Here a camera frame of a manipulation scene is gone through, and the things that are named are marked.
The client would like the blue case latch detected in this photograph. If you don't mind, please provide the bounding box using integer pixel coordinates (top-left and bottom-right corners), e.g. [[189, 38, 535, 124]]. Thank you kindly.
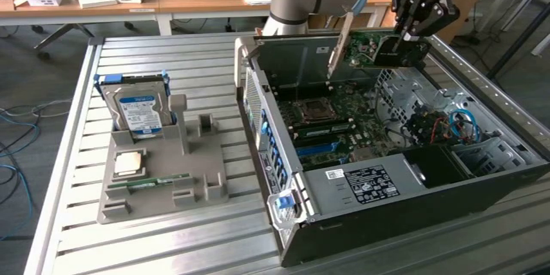
[[273, 195, 293, 211]]

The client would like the black open PC case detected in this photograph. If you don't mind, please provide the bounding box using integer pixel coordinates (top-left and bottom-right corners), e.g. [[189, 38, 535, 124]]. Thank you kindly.
[[233, 25, 550, 268]]

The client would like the red and black wire bundle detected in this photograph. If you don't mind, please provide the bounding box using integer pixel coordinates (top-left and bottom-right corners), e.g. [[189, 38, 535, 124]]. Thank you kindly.
[[405, 112, 452, 146]]

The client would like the black metal frame post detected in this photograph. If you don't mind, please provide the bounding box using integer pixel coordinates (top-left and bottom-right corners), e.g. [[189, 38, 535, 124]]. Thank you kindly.
[[488, 6, 550, 79]]

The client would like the grey parts rack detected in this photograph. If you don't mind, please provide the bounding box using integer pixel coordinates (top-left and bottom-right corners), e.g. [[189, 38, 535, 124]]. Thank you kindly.
[[97, 93, 230, 225]]

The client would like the silver power supply with label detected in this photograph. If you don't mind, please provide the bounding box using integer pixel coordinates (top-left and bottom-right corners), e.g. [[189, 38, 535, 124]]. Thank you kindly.
[[301, 154, 425, 216]]

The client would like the green RAM stick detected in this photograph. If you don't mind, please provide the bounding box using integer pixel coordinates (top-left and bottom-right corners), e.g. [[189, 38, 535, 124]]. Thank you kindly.
[[106, 173, 190, 191], [293, 125, 350, 139]]

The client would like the white floor cable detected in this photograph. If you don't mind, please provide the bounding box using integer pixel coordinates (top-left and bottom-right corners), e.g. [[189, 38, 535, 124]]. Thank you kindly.
[[0, 99, 71, 119]]

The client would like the silver perforated drive cage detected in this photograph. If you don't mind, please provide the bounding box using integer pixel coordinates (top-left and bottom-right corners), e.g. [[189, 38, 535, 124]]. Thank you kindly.
[[372, 67, 431, 128]]

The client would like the blue floor cable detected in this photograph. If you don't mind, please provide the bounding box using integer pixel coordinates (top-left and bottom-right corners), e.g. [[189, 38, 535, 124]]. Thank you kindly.
[[0, 107, 42, 241]]

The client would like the silver metal disk bay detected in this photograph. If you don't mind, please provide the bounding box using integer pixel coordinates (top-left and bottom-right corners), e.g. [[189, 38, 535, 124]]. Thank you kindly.
[[449, 136, 529, 179]]

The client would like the blue expansion slot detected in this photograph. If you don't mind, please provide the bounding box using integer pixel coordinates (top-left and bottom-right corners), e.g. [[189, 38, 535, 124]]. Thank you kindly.
[[294, 144, 344, 158]]

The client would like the hard disk in blue carrier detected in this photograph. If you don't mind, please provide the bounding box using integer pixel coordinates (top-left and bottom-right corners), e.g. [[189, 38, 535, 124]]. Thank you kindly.
[[93, 70, 173, 142]]

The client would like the blue SATA wire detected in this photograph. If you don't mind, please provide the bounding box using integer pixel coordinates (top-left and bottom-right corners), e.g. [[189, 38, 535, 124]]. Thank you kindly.
[[448, 107, 483, 144]]

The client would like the CPU chip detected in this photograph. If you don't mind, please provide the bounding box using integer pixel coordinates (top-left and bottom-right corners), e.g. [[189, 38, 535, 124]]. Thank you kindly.
[[111, 149, 146, 178]]

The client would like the green motherboard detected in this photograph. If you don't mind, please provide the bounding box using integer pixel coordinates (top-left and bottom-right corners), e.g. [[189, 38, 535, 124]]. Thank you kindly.
[[273, 78, 413, 173]]

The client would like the metal CPU socket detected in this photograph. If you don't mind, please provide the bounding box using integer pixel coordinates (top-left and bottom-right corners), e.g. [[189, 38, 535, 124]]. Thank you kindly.
[[293, 98, 338, 124]]

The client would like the green GPU with black cooler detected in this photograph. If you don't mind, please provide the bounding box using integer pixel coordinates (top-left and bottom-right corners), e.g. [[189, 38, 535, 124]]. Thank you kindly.
[[326, 4, 432, 80]]

